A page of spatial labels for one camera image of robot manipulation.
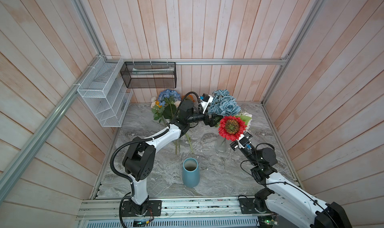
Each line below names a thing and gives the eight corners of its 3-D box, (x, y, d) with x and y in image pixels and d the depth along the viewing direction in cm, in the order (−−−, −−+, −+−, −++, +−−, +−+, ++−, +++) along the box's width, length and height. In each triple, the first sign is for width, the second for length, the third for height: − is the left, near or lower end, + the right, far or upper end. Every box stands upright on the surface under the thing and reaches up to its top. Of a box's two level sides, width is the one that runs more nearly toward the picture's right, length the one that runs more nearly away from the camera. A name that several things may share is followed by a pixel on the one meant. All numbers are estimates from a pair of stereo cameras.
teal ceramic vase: (183, 187, 82) (182, 175, 65) (183, 172, 87) (182, 157, 70) (197, 187, 82) (199, 175, 65) (197, 172, 87) (199, 157, 70)
